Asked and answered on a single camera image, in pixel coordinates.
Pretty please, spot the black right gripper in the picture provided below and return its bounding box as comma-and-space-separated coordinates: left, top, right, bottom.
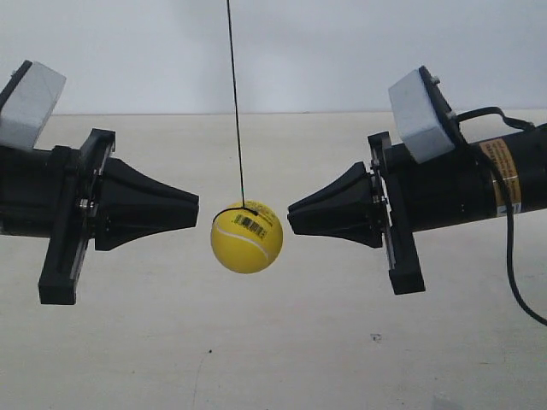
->
287, 132, 497, 295

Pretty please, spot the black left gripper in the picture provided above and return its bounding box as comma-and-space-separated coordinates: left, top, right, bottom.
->
1, 129, 199, 305

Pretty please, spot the yellow tennis ball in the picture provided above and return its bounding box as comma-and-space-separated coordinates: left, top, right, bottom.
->
210, 200, 284, 274

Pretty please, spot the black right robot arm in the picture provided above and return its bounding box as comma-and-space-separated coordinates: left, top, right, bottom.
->
287, 126, 546, 295

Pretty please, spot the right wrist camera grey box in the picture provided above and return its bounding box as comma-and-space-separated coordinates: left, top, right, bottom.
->
388, 65, 463, 164

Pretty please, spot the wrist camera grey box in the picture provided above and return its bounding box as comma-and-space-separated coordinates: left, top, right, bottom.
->
388, 65, 463, 164
1, 60, 67, 150

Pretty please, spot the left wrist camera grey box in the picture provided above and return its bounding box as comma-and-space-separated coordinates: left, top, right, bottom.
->
1, 60, 67, 150

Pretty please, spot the thin black hanging string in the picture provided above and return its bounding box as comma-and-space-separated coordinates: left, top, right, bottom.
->
225, 0, 248, 210

